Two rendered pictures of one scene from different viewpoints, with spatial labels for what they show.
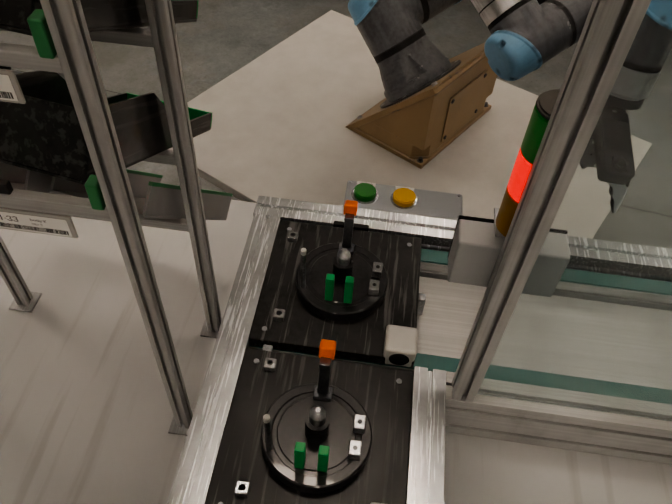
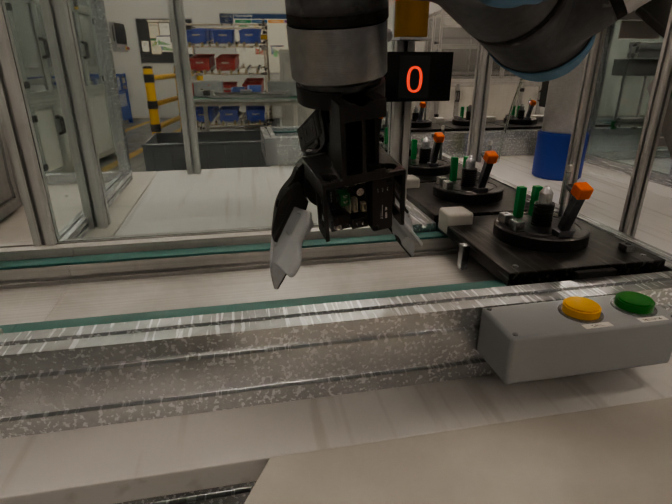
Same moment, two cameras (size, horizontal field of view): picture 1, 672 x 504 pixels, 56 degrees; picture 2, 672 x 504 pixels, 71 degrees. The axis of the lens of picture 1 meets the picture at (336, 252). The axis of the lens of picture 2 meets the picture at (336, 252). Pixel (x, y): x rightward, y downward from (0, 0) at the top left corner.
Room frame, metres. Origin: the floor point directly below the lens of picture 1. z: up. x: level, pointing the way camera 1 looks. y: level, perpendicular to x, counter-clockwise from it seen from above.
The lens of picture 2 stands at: (1.19, -0.51, 1.23)
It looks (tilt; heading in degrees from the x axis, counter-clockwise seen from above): 22 degrees down; 164
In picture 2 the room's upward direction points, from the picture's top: straight up
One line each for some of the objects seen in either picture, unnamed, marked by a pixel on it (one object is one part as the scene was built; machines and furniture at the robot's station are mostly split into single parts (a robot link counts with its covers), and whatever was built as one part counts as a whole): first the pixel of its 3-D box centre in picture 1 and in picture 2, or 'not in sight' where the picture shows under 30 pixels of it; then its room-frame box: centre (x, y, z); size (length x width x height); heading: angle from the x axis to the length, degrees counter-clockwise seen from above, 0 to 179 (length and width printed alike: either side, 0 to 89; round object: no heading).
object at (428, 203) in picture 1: (401, 211); (575, 334); (0.81, -0.11, 0.93); 0.21 x 0.07 x 0.06; 85
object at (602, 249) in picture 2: (341, 287); (538, 241); (0.60, -0.01, 0.96); 0.24 x 0.24 x 0.02; 85
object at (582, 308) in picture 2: (403, 198); (580, 311); (0.81, -0.11, 0.96); 0.04 x 0.04 x 0.02
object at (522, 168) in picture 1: (539, 173); not in sight; (0.47, -0.19, 1.33); 0.05 x 0.05 x 0.05
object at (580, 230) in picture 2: (341, 280); (540, 230); (0.60, -0.01, 0.98); 0.14 x 0.14 x 0.02
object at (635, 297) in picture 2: (364, 193); (633, 305); (0.82, -0.04, 0.96); 0.04 x 0.04 x 0.02
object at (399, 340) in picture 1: (399, 346); (455, 220); (0.50, -0.10, 0.97); 0.05 x 0.05 x 0.04; 85
